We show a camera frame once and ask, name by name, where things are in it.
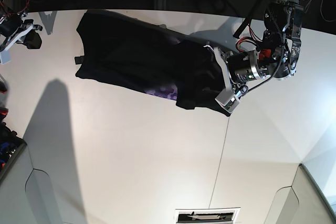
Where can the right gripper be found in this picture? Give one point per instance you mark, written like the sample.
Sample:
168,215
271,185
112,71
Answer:
22,32

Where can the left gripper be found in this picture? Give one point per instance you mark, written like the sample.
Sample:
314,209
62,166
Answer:
229,73

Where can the printed paper sheet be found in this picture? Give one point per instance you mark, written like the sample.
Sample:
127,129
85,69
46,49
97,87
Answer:
206,216

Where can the black tape strip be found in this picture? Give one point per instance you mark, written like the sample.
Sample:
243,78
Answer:
79,60

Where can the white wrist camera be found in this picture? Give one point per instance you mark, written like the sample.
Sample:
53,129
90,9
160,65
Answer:
227,102
4,57

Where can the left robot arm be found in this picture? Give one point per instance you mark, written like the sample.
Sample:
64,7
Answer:
274,56

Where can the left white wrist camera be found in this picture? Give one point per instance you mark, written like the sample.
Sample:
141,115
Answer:
227,102

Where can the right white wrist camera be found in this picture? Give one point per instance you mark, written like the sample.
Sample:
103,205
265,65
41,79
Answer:
4,57

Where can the black graphic t-shirt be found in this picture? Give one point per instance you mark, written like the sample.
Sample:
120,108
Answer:
143,57

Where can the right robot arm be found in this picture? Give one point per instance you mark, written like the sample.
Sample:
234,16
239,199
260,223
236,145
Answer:
14,9

